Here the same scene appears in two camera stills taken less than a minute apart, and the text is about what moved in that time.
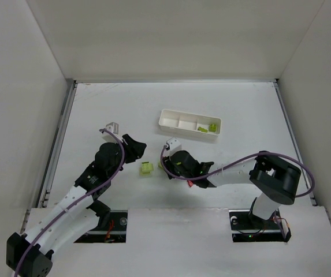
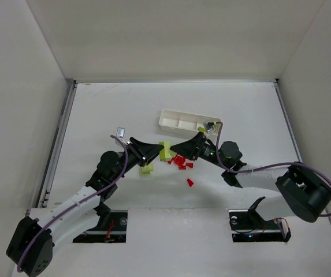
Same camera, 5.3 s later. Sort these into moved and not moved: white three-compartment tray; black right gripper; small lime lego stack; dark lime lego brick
Moved: black right gripper
Not moved: white three-compartment tray; dark lime lego brick; small lime lego stack
